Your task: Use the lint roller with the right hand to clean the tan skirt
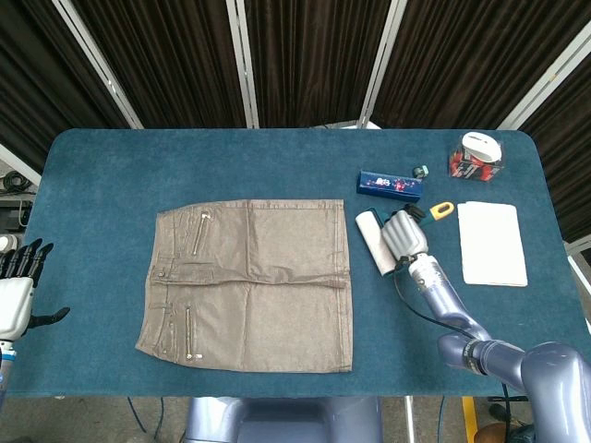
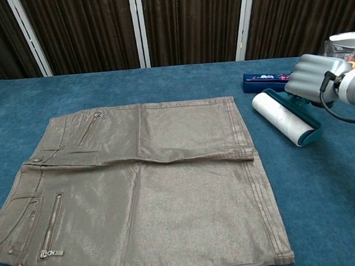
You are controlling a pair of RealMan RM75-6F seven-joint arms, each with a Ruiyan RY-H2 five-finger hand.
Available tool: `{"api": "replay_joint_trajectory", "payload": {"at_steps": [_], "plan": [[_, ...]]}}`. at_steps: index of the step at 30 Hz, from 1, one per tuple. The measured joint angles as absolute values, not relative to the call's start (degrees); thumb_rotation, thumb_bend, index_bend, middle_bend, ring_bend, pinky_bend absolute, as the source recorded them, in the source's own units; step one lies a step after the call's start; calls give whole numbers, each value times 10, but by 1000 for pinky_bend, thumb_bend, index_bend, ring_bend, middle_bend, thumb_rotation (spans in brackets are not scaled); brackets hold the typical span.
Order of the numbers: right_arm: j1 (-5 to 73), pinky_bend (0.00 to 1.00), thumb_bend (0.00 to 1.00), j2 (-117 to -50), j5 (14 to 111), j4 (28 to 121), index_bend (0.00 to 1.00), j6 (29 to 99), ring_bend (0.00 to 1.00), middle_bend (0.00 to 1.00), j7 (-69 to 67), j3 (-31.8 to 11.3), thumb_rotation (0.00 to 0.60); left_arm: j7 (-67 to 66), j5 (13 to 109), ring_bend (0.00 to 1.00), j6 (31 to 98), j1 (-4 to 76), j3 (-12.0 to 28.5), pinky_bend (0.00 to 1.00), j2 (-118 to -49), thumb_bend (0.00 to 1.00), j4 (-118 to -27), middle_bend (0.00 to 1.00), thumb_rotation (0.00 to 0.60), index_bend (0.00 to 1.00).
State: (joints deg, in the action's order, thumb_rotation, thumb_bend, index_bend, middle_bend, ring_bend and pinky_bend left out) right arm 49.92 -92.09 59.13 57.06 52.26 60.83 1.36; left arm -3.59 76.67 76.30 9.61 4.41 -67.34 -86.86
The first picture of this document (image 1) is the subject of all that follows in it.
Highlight clear box with red contents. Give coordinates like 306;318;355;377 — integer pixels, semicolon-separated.
446;140;504;184

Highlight brown round object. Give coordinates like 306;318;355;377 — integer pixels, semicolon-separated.
475;426;510;443

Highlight navy printed rectangular box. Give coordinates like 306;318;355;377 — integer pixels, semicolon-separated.
355;169;425;203

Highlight blue felt table cloth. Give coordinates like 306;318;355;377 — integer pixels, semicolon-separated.
0;127;591;399

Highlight blue-grey robot torso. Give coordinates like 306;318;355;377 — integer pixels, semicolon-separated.
183;395;384;443

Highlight black cable coil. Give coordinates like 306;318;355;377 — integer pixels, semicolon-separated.
0;169;34;195

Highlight grey equipment box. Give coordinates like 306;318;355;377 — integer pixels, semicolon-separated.
0;198;34;231

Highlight thin blue cable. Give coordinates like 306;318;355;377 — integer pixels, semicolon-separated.
127;396;149;435
154;396;168;439

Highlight white flat pad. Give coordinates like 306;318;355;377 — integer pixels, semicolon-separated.
456;201;528;288

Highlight brown shiny skirt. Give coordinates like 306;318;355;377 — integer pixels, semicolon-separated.
134;198;355;374

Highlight white table leg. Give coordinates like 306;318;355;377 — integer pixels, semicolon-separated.
404;395;416;443

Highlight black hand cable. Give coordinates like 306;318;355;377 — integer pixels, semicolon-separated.
392;256;491;345

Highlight white computer mouse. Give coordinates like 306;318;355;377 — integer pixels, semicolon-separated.
462;131;502;163

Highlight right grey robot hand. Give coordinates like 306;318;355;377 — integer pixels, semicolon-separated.
380;203;430;260

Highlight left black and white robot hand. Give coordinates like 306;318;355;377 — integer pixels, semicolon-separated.
0;238;71;342

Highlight dark folding screen white frames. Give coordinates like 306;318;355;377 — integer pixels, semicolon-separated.
0;0;591;244

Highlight teal lint roller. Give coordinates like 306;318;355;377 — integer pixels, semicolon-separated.
355;201;456;281

